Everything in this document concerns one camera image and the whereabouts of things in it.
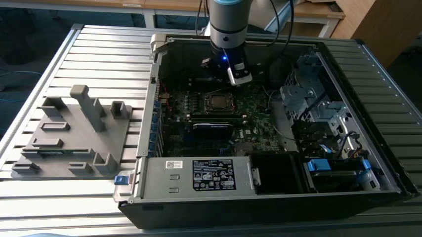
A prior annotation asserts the metal locking lever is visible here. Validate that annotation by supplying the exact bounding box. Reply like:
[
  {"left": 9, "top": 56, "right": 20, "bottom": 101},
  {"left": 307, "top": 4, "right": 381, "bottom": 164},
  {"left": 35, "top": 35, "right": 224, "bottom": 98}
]
[{"left": 206, "top": 85, "right": 232, "bottom": 95}]

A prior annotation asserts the silver CPU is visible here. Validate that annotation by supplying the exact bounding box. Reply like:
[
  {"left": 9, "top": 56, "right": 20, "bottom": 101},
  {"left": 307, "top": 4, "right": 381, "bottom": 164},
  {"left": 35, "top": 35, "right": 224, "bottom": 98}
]
[{"left": 211, "top": 95, "right": 232, "bottom": 109}]

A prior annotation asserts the metal socket cover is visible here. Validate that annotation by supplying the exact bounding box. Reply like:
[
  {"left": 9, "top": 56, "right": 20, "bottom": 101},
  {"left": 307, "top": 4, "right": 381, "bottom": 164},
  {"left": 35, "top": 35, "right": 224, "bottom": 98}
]
[{"left": 204, "top": 93, "right": 236, "bottom": 112}]

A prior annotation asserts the CPU socket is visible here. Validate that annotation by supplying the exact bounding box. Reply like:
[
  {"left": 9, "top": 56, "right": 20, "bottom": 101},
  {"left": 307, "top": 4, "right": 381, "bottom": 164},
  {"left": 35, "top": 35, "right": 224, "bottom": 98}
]
[{"left": 203, "top": 91, "right": 238, "bottom": 115}]

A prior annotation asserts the silver metal drive cage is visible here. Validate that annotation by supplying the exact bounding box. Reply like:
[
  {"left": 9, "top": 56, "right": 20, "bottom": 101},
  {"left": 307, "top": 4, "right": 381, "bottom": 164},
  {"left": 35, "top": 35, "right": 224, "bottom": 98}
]
[{"left": 279, "top": 48, "right": 355, "bottom": 134}]

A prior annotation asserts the green motherboard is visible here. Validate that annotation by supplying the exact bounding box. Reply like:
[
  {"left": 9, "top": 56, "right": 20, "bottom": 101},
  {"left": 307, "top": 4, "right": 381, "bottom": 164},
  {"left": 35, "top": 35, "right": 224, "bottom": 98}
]
[{"left": 155, "top": 78, "right": 299, "bottom": 158}]

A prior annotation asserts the black graphics card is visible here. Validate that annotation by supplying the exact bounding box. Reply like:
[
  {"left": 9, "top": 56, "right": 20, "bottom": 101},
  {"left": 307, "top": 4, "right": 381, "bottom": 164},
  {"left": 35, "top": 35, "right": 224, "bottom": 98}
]
[{"left": 192, "top": 122, "right": 235, "bottom": 143}]

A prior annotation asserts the wooden cabinet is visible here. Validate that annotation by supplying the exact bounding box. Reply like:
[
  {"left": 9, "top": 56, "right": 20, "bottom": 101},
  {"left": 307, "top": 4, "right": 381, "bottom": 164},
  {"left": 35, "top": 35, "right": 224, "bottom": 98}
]
[{"left": 330, "top": 0, "right": 422, "bottom": 69}]

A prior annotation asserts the blue disk carrier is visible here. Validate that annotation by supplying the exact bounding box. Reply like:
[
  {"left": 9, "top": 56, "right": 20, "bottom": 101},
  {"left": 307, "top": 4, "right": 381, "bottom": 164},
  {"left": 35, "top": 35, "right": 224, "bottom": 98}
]
[{"left": 304, "top": 158, "right": 372, "bottom": 192}]

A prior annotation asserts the grey power supply unit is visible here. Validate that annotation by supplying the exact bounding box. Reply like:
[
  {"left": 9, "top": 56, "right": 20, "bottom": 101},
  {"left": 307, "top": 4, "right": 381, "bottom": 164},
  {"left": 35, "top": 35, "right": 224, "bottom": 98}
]
[{"left": 140, "top": 156, "right": 262, "bottom": 199}]

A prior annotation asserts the grey parts rack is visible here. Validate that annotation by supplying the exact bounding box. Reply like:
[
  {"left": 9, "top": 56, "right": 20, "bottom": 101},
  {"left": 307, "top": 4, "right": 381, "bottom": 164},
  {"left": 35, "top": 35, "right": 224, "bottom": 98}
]
[{"left": 11, "top": 84, "right": 133, "bottom": 179}]

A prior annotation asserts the green RAM stick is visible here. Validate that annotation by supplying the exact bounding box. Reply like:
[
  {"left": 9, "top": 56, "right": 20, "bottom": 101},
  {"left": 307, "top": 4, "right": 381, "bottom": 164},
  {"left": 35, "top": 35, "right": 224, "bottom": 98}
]
[{"left": 36, "top": 149, "right": 91, "bottom": 157}]

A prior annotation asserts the black open PC case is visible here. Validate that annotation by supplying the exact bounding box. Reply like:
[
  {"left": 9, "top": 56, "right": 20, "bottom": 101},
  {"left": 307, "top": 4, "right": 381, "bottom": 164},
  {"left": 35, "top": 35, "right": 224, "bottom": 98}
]
[{"left": 112, "top": 33, "right": 422, "bottom": 230}]

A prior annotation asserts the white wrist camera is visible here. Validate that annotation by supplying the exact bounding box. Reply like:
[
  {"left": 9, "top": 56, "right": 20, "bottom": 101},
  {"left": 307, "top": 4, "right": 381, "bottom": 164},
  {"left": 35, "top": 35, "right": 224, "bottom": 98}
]
[{"left": 226, "top": 60, "right": 254, "bottom": 86}]

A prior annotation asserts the grey case handle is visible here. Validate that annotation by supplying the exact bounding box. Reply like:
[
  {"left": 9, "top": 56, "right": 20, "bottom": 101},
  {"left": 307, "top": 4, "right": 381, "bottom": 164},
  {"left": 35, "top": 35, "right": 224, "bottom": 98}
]
[{"left": 149, "top": 34, "right": 165, "bottom": 54}]

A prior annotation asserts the wooden desk white frame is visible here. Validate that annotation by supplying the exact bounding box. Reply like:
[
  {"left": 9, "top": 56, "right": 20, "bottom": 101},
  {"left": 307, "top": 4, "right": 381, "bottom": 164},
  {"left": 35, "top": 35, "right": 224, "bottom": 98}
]
[{"left": 144, "top": 0, "right": 346, "bottom": 38}]

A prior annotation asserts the black drive cable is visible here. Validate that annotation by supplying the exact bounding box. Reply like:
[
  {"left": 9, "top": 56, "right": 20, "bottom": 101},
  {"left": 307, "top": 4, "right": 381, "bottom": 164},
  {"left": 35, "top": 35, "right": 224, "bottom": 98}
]
[{"left": 296, "top": 90, "right": 328, "bottom": 124}]

